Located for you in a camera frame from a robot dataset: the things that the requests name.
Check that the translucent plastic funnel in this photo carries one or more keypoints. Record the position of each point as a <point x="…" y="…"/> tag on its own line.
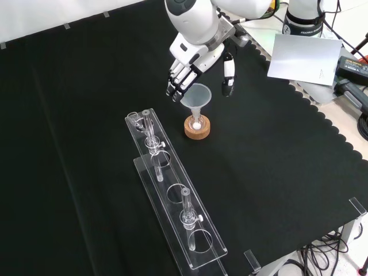
<point x="197" y="95"/>

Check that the black bench cloth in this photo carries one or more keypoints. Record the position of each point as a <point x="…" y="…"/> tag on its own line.
<point x="86" y="143"/>

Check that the clear round-bottom flask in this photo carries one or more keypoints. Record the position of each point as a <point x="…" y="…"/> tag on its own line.
<point x="197" y="123"/>

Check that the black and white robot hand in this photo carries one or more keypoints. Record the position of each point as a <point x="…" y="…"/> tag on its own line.
<point x="198" y="61"/>

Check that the black power adapter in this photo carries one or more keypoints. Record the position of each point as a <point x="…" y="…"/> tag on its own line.
<point x="355" y="67"/>

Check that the clear glass weighing funnel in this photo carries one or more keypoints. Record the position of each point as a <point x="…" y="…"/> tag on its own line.
<point x="134" y="120"/>

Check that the clear cloth clamp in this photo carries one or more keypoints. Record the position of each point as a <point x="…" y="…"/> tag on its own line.
<point x="358" y="205"/>
<point x="252" y="260"/>

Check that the clear acrylic funnel stand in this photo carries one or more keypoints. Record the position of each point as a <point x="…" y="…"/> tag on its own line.
<point x="172" y="184"/>

